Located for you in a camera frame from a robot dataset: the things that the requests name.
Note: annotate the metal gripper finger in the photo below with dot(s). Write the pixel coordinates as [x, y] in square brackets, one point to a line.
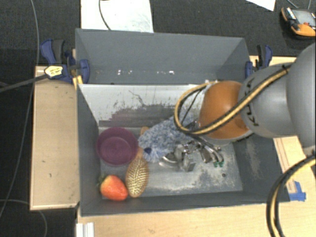
[188, 164]
[170, 162]

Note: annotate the blue and white fluffy cloth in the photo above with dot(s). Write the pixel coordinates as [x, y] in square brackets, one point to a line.
[163, 138]

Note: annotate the wooden hairbrush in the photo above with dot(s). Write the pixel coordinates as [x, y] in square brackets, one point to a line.
[137, 178]

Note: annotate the purple plastic bowl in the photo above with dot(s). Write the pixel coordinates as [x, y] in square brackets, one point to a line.
[116, 147]

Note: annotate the red toy strawberry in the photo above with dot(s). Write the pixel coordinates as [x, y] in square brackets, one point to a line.
[113, 188]

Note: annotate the grey metal bin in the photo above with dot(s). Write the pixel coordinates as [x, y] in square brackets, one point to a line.
[153, 58]

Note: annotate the pale wood board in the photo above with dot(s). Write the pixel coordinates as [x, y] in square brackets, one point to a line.
[55, 142]

